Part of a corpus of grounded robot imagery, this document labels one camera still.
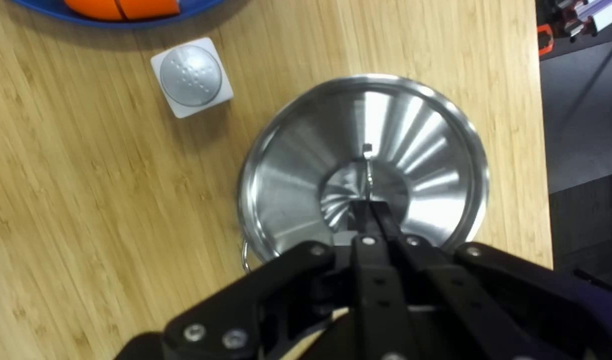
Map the steel pot lid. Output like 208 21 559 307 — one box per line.
237 71 493 267

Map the orange carrot half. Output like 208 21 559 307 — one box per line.
65 0 184 21

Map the blue round plate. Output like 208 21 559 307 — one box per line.
13 0 232 30

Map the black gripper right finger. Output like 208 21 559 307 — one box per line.
374 202 612 360

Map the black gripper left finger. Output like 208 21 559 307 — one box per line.
115 202 415 360

